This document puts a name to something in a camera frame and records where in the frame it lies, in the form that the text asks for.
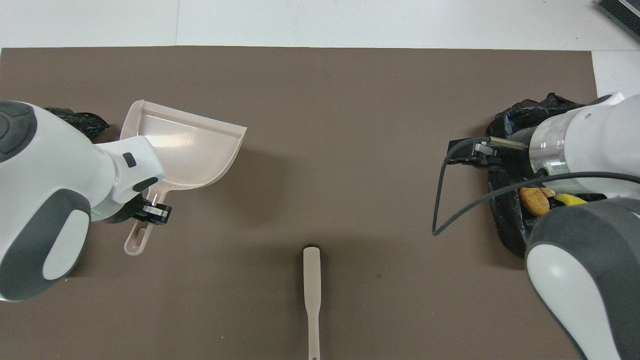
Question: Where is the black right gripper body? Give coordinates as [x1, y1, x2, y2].
[497, 127, 538, 176]

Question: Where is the dark ribbed corner object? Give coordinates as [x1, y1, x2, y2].
[596, 0, 640, 42]

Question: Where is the yellow sponge chunk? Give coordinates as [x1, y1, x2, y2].
[552, 193, 587, 207]

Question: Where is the beige brush with black bristles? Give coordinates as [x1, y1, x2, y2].
[302, 244, 322, 360]

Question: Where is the brown toy bread roll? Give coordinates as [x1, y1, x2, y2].
[519, 187, 551, 217]

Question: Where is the crumpled black trash bag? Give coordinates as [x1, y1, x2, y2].
[44, 106, 110, 142]

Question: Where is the beige plastic dustpan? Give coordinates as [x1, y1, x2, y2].
[120, 99, 248, 257]

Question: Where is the brown table mat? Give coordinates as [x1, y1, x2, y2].
[0, 46, 627, 360]

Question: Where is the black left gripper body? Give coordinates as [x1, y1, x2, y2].
[92, 192, 151, 225]

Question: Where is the black bag lined open bin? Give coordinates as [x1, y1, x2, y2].
[485, 92, 601, 258]

